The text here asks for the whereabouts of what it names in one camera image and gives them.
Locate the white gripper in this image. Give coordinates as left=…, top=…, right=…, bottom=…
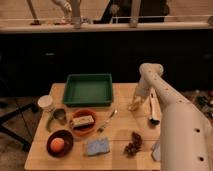
left=133, top=82, right=151, bottom=104

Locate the yellow banana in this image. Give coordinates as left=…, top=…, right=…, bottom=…
left=128, top=101, right=142, bottom=111

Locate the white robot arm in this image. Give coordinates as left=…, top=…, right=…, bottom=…
left=133, top=63, right=212, bottom=171

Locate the small metal cup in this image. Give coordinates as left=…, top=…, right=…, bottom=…
left=53, top=109, right=67, bottom=125

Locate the white paper cup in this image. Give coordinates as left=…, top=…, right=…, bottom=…
left=37, top=95, right=54, bottom=111

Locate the metal fork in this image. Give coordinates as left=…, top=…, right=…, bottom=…
left=97, top=109, right=118, bottom=132

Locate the wooden table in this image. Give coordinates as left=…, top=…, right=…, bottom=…
left=25, top=83, right=160, bottom=171

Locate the grey folded cloth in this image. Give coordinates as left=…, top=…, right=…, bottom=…
left=151, top=140, right=161, bottom=162

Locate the bunch of dark grapes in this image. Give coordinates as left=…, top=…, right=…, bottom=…
left=124, top=132, right=143, bottom=157

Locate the green plastic tray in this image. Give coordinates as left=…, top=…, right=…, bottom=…
left=62, top=73, right=114, bottom=107

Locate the sandwich bread slice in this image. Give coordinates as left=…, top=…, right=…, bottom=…
left=72, top=115, right=94, bottom=128

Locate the orange bowl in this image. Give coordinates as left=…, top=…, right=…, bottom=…
left=69, top=109, right=97, bottom=136

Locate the blue sponge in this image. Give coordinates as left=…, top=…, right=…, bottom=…
left=86, top=138, right=110, bottom=156

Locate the dark red bowl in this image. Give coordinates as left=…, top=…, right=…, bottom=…
left=46, top=130, right=73, bottom=157

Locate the green chili pepper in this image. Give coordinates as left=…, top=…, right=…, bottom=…
left=46, top=113, right=54, bottom=132

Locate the orange fruit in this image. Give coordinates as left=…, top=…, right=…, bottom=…
left=50, top=138, right=65, bottom=153

